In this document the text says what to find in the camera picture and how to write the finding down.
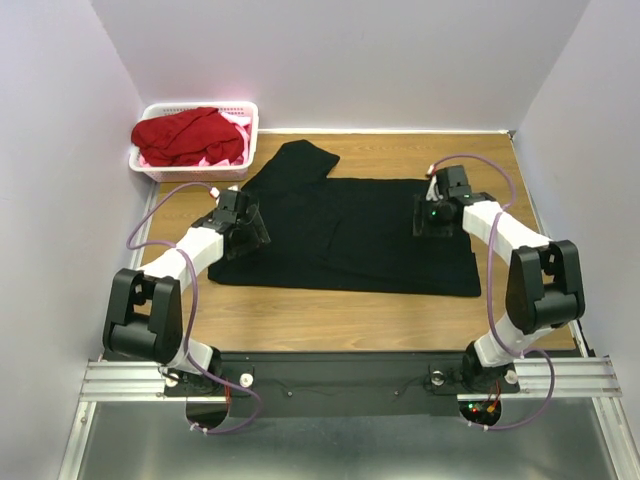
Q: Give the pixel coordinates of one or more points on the black t shirt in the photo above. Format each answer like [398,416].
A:
[345,234]

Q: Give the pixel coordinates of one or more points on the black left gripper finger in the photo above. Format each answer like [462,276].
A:
[242,240]
[255,226]

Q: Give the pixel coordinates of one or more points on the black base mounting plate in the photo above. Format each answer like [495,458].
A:
[339,384]

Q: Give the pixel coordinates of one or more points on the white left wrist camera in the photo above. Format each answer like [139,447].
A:
[216,193]

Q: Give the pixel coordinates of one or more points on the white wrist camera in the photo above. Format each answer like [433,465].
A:
[432,193]
[216,193]

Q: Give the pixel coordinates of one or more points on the white plastic laundry basket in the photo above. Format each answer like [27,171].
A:
[245,111]

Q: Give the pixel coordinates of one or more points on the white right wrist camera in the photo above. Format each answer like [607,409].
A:
[432,193]

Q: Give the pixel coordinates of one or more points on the aluminium frame rail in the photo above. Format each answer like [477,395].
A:
[103,382]

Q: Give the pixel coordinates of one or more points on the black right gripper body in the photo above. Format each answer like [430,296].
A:
[436,210]

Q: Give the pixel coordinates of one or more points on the red t shirt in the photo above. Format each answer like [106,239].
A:
[190,137]

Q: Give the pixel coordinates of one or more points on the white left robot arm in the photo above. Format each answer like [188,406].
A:
[144,314]

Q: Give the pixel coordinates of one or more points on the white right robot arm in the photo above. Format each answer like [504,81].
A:
[544,288]

